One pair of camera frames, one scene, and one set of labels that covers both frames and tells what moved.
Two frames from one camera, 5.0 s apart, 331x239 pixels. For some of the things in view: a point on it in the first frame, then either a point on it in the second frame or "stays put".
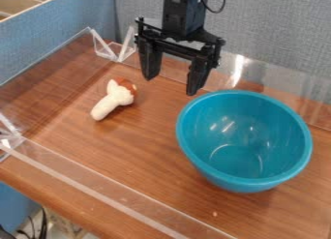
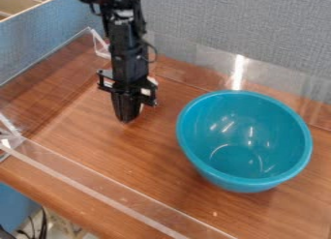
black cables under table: x=43 y=232 stays put
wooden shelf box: x=18 y=3 stays put
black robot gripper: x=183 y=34 -> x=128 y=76
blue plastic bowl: x=244 y=139 stays put
